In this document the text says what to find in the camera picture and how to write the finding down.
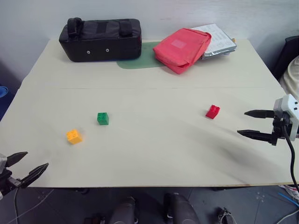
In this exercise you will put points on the cream cloth bundle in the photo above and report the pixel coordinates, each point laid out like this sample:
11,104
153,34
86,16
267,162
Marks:
292,77

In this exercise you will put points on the dark rounded shape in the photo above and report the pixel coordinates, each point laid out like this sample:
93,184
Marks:
122,212
181,210

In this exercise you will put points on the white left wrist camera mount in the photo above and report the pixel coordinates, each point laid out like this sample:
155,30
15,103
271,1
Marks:
2,162

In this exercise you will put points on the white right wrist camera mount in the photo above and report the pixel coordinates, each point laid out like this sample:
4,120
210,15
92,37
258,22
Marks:
289,105

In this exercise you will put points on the black padded carry bag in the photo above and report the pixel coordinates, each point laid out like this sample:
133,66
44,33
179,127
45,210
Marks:
100,42

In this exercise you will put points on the black chair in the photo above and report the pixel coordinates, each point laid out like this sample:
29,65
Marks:
286,53

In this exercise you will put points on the silver foil packet with papers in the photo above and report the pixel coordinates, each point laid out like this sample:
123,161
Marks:
220,40

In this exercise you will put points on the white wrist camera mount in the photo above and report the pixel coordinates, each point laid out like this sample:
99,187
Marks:
2,162
289,105

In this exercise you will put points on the printed paper on floor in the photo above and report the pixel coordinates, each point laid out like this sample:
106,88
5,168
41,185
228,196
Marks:
292,189

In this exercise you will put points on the orange toy brick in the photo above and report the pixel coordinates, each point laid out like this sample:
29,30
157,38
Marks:
74,137

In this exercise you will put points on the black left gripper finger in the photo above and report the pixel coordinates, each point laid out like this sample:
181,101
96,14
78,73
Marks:
33,175
16,158

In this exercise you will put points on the red fabric pouch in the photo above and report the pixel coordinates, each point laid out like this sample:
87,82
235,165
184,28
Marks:
182,50

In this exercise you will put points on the green toy brick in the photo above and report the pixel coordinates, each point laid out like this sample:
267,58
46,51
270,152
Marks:
102,119

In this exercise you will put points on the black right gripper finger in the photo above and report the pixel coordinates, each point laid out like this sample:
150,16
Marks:
257,135
259,113

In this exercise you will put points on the green flat mat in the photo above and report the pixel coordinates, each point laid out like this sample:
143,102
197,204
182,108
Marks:
137,60

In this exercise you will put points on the blue round container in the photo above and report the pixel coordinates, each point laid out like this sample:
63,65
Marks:
3,92

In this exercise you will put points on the red toy brick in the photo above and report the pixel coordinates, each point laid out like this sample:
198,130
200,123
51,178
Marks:
213,112

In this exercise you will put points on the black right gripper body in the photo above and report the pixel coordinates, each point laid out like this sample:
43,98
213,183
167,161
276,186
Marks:
278,126

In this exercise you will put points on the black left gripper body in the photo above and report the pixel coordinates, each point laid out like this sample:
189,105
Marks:
7,180

